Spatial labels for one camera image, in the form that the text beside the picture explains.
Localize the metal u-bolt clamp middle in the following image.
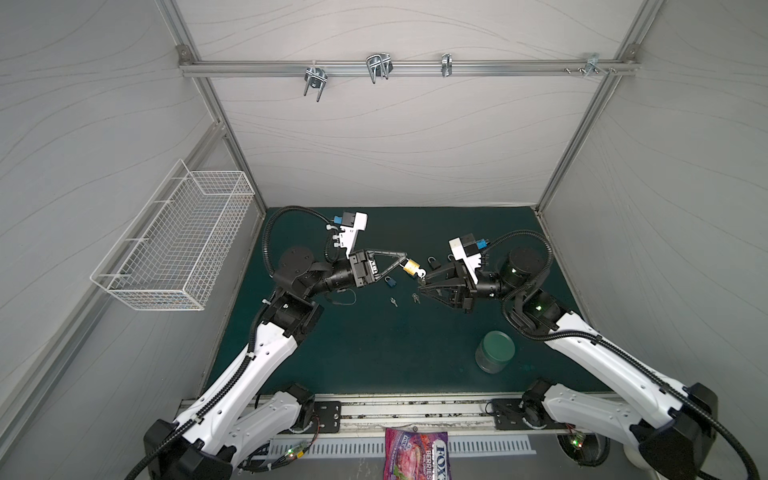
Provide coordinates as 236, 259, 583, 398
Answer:
365, 53, 393, 84

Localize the left black corrugated cable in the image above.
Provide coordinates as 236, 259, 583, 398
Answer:
124, 205, 334, 480

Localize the small metal bracket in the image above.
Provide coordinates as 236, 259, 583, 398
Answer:
441, 53, 453, 78

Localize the metal u-bolt clamp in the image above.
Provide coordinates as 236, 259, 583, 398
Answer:
303, 66, 328, 102
365, 53, 393, 84

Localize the white wire basket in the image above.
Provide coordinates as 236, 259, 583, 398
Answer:
90, 160, 254, 312

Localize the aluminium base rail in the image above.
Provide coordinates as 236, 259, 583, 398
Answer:
179, 392, 631, 437

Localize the white slotted cable duct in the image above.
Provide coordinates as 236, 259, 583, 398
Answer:
239, 435, 536, 462

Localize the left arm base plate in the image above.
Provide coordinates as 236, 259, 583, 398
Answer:
288, 401, 342, 434

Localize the brass padlock with key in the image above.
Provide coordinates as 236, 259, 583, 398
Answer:
402, 259, 426, 279

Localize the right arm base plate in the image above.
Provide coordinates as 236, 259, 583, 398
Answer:
490, 398, 546, 430

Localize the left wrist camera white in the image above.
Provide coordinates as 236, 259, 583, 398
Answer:
326, 211, 368, 257

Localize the black corrugated cable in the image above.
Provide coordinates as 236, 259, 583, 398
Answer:
482, 229, 760, 480
124, 205, 334, 480

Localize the right black corrugated cable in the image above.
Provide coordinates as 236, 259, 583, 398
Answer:
482, 229, 760, 480

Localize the aluminium cross rail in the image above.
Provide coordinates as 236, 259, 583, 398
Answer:
180, 56, 641, 78

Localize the metal u-bolt clamp left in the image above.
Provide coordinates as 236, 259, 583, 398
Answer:
303, 66, 328, 102

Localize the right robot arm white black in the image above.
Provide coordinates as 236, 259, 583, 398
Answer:
419, 248, 718, 479

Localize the purple candy bag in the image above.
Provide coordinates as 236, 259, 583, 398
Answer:
383, 428, 452, 480

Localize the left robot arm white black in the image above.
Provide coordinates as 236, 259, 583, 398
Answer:
127, 247, 387, 479

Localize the metal hook bracket right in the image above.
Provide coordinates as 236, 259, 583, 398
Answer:
563, 53, 618, 78

